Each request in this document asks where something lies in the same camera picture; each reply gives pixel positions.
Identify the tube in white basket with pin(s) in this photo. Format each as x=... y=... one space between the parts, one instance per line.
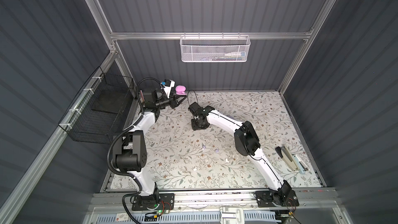
x=232 y=56

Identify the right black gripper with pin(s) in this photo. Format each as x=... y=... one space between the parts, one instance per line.
x=198 y=124

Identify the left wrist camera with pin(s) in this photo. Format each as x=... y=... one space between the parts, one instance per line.
x=166 y=87

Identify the black wire mesh basket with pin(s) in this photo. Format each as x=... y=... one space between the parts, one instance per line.
x=101 y=109

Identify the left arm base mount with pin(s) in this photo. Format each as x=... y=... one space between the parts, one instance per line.
x=156 y=202

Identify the pink earbud charging case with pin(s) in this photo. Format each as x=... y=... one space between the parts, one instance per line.
x=180 y=90

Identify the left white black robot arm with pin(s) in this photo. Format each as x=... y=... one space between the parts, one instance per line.
x=127 y=155

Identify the beige black stapler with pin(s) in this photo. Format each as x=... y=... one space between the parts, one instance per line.
x=293 y=161

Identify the white wire mesh basket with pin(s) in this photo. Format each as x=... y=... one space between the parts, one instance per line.
x=203 y=49

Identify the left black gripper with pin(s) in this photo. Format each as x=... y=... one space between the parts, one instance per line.
x=172 y=101

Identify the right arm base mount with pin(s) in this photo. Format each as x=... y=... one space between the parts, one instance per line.
x=273 y=199

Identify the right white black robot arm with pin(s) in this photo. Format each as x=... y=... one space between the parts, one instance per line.
x=247 y=144

